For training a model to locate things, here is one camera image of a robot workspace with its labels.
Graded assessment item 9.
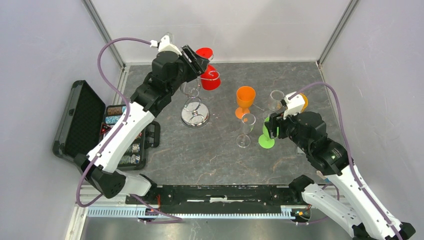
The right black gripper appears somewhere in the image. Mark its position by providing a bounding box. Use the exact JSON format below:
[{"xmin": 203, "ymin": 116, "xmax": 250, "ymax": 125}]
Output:
[{"xmin": 264, "ymin": 105, "xmax": 312, "ymax": 153}]

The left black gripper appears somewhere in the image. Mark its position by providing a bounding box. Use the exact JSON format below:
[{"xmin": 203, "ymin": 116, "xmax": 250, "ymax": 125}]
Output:
[{"xmin": 167, "ymin": 45, "xmax": 210, "ymax": 96}]

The green wine glass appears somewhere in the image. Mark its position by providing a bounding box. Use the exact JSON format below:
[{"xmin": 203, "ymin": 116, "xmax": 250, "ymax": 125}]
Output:
[{"xmin": 258, "ymin": 116, "xmax": 275, "ymax": 149}]

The clear wine glass front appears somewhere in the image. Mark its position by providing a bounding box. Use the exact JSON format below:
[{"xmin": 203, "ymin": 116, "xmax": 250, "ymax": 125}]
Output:
[{"xmin": 262, "ymin": 90, "xmax": 285, "ymax": 120}]

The clear wine glass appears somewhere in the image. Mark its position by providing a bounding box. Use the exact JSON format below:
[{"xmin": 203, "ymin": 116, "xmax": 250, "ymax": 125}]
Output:
[
  {"xmin": 262, "ymin": 90, "xmax": 285, "ymax": 120},
  {"xmin": 236, "ymin": 113, "xmax": 256, "ymax": 148}
]

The red wine glass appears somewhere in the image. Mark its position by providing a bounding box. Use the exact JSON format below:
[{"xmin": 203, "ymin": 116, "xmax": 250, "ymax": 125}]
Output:
[{"xmin": 196, "ymin": 47, "xmax": 221, "ymax": 91}]

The yellow wine glass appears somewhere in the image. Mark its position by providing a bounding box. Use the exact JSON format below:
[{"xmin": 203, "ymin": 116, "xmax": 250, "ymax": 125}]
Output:
[{"xmin": 299, "ymin": 92, "xmax": 309, "ymax": 113}]

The orange wine glass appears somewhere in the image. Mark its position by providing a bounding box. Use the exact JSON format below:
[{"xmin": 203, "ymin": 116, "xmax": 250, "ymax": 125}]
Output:
[{"xmin": 235, "ymin": 86, "xmax": 256, "ymax": 119}]

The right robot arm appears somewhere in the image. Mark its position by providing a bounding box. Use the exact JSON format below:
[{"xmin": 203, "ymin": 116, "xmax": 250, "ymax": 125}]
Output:
[{"xmin": 264, "ymin": 111, "xmax": 416, "ymax": 240}]

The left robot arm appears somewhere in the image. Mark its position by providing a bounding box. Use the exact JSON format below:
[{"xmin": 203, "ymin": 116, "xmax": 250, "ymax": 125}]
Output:
[{"xmin": 74, "ymin": 45, "xmax": 210, "ymax": 204}]

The chrome wine glass rack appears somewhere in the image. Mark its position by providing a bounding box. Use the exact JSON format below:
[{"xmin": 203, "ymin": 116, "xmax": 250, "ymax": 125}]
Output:
[{"xmin": 180, "ymin": 76, "xmax": 210, "ymax": 128}]

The white blue block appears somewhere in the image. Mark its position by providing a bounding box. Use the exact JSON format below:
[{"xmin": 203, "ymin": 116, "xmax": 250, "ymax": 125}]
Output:
[{"xmin": 316, "ymin": 170, "xmax": 331, "ymax": 183}]

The black poker chip case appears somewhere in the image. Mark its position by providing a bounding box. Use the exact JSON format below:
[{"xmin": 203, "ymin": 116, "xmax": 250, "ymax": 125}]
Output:
[{"xmin": 52, "ymin": 80, "xmax": 161, "ymax": 170}]

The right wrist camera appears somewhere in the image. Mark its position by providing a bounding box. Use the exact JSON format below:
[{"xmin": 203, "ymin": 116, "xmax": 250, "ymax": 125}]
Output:
[{"xmin": 283, "ymin": 92, "xmax": 305, "ymax": 120}]

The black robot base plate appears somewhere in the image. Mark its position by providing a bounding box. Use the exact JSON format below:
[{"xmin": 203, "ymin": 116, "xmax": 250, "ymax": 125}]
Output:
[{"xmin": 141, "ymin": 184, "xmax": 307, "ymax": 214}]

